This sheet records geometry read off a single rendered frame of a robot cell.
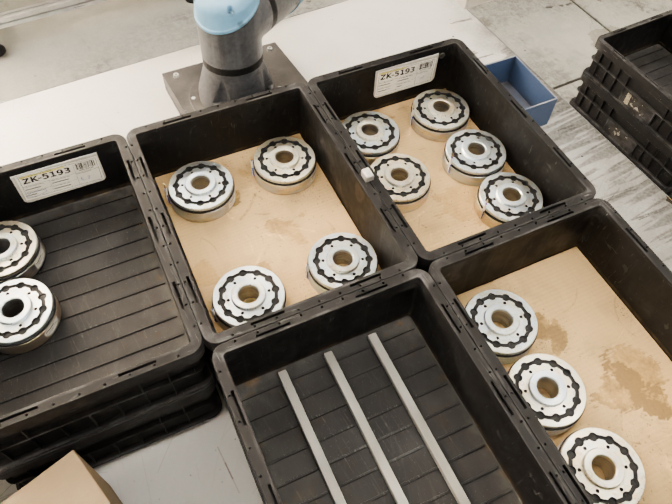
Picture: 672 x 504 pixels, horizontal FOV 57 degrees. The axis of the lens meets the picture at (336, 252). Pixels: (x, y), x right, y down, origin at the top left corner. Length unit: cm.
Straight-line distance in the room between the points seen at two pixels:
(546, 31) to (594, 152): 160
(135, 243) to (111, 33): 192
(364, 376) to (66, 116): 87
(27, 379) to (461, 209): 68
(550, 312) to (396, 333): 23
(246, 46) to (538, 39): 187
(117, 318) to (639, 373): 73
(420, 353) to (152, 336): 37
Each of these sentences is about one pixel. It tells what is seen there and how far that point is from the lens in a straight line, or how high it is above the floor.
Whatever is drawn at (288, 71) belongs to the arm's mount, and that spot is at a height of 74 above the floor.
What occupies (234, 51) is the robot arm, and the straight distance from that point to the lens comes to 120.
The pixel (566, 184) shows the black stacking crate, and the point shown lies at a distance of 102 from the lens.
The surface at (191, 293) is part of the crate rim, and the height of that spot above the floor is 93.
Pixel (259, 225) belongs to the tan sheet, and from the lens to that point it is 99.
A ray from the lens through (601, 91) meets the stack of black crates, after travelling 192.
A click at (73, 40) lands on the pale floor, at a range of 286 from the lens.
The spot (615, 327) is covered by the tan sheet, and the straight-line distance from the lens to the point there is 99.
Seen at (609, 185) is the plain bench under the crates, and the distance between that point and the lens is 134.
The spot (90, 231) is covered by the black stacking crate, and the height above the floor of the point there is 83.
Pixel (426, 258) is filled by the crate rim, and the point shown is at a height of 93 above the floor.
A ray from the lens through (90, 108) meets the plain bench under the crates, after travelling 143.
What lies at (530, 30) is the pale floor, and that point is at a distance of 293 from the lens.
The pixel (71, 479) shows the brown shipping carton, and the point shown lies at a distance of 83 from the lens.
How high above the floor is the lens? 162
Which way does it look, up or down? 55 degrees down
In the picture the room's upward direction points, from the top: 3 degrees clockwise
